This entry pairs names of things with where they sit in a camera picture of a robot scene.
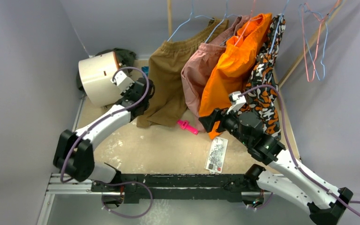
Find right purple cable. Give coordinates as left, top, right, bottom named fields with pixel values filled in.
left=237, top=84, right=360, bottom=225

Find pink plastic clip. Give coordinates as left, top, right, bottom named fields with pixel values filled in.
left=177, top=120, right=199, bottom=135

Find orange shorts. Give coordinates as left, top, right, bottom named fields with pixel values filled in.
left=198, top=13, right=273, bottom=140

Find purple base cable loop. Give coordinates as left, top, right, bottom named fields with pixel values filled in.
left=101, top=181, right=155, bottom=219

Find wooden rack pole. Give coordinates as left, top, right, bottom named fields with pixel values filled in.
left=166, top=0, right=173, bottom=38

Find camouflage patterned shorts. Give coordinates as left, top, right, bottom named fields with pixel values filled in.
left=238, top=14, right=286, bottom=140

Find pink shorts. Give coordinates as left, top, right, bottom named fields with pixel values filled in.
left=181, top=15, right=250, bottom=132

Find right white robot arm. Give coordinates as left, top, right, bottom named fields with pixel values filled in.
left=199, top=109, right=353, bottom=225

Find blue patterned shorts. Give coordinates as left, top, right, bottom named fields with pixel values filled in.
left=142, top=66, right=149, bottom=76

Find empty pink wire hanger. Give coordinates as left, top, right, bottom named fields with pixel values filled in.
left=300, top=0, right=342, bottom=83

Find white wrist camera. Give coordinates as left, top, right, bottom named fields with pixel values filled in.
left=111, top=71, right=134, bottom=94
left=226, top=91, right=247, bottom=114

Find empty blue wire hanger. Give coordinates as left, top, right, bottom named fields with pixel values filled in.
left=298, top=0, right=344, bottom=82

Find white printed card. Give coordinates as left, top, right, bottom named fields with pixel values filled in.
left=205, top=137, right=228, bottom=174

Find brown shorts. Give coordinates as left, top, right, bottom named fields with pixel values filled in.
left=136, top=19, right=229, bottom=128

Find blue wire hanger left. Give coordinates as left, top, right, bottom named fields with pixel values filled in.
left=167, top=0, right=214, bottom=42

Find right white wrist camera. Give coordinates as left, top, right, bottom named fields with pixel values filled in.
left=226, top=91, right=247, bottom=114

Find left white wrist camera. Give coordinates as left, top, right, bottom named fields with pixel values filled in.
left=111, top=71, right=134, bottom=94

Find dark green cloth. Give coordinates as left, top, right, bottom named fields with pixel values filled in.
left=76, top=48, right=137, bottom=91

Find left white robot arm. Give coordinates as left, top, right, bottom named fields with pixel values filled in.
left=53, top=78, right=155, bottom=192

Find white cylindrical drum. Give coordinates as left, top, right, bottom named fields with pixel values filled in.
left=78, top=52, right=121, bottom=107

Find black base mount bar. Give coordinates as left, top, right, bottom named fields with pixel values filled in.
left=91, top=173, right=260, bottom=203

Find aluminium frame rail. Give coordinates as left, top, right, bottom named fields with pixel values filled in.
left=37, top=96, right=121, bottom=225

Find wooden diagonal rack bar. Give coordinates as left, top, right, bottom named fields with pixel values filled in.
left=277, top=0, right=348, bottom=89

